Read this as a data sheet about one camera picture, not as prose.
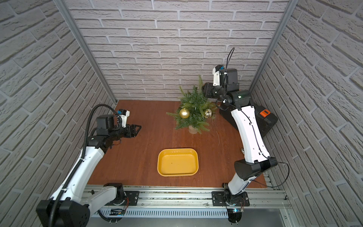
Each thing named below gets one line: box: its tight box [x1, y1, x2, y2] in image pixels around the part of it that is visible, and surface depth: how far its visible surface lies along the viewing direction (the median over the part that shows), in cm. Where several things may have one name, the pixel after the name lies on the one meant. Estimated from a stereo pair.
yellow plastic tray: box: [156, 148, 199, 177], surface depth 87 cm
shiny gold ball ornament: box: [204, 108, 213, 118], surface depth 77 cm
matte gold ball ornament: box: [179, 107, 191, 119], surface depth 75 cm
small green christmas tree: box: [166, 74, 218, 134], surface depth 79 cm
